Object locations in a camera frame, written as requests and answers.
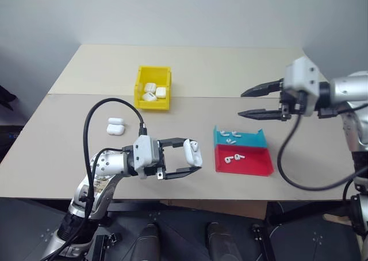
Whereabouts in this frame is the yellow plastic bin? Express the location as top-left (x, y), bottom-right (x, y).
top-left (134, 65), bottom-right (173, 111)

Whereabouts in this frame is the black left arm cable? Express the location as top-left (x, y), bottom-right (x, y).
top-left (51, 97), bottom-right (149, 259)

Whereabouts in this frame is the dark rounded shape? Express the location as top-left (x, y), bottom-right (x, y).
top-left (206, 222), bottom-right (228, 261)
top-left (137, 223), bottom-right (160, 261)

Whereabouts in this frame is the light wooden piece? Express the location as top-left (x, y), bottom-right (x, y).
top-left (323, 213), bottom-right (351, 223)

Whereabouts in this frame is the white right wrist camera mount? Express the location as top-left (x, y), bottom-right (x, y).
top-left (284, 56), bottom-right (321, 117)

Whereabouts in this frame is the black object at wall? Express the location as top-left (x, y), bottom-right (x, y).
top-left (0, 85), bottom-right (17, 110)

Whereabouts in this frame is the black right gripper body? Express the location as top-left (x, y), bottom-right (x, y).
top-left (278, 79), bottom-right (306, 121)

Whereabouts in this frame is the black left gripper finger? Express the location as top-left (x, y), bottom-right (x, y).
top-left (158, 137), bottom-right (188, 148)
top-left (165, 166), bottom-right (202, 181)

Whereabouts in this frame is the black table frame clamp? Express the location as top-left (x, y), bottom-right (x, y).
top-left (251, 223), bottom-right (275, 261)

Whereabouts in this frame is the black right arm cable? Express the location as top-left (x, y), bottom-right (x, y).
top-left (277, 91), bottom-right (368, 191)

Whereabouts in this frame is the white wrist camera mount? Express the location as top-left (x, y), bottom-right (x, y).
top-left (132, 135), bottom-right (160, 180)
top-left (284, 56), bottom-right (321, 117)

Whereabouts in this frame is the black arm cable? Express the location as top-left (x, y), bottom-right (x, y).
top-left (51, 97), bottom-right (149, 259)
top-left (277, 91), bottom-right (368, 191)

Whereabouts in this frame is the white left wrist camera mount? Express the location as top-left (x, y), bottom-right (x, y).
top-left (132, 135), bottom-right (160, 180)

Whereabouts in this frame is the red plastic tray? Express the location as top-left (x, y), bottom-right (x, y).
top-left (214, 144), bottom-right (275, 177)

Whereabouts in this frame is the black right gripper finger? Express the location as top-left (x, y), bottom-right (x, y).
top-left (240, 78), bottom-right (284, 98)
top-left (237, 108), bottom-right (284, 121)

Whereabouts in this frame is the teal plastic tray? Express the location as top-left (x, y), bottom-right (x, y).
top-left (212, 125), bottom-right (269, 149)

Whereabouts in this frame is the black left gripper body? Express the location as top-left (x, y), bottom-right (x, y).
top-left (143, 139), bottom-right (167, 182)

